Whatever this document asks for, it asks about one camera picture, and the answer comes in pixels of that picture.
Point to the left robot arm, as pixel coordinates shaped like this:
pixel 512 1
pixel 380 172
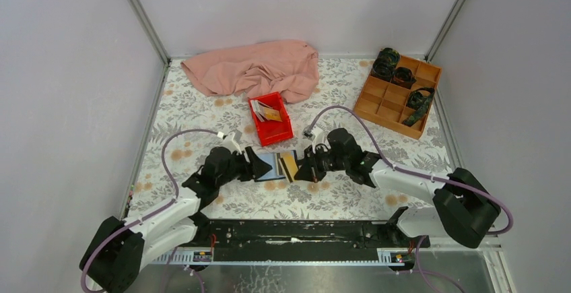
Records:
pixel 120 249

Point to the rolled dark belt top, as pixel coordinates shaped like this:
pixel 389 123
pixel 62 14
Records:
pixel 385 64

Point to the rolled dark belt middle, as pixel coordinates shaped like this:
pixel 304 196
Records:
pixel 403 77

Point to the red plastic bin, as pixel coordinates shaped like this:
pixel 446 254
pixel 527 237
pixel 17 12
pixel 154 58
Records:
pixel 272 132

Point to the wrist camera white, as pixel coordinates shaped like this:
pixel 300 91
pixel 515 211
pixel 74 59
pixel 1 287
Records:
pixel 315 134
pixel 231 141

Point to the wooden compartment tray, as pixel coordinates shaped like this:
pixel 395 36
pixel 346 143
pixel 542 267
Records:
pixel 385 103

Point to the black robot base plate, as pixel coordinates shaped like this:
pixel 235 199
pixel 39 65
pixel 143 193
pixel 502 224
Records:
pixel 301 240

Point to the rolled dark belt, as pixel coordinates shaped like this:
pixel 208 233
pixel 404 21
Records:
pixel 385 64
pixel 403 77

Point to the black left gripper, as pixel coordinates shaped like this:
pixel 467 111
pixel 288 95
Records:
pixel 256 168

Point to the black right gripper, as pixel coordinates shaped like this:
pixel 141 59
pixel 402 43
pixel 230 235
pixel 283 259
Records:
pixel 308 171

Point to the gold magnetic stripe card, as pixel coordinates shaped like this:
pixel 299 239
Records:
pixel 289 164

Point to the stack of cards in bin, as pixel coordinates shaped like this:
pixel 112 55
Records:
pixel 259 110

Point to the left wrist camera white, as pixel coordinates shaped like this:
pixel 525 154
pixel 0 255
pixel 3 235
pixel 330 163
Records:
pixel 231 141

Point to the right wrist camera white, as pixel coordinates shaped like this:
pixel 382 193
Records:
pixel 315 134

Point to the gold VIP card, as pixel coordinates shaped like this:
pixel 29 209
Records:
pixel 271 114

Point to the pink cloth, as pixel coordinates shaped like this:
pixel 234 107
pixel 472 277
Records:
pixel 288 67

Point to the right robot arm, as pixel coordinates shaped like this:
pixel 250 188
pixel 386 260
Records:
pixel 457 205

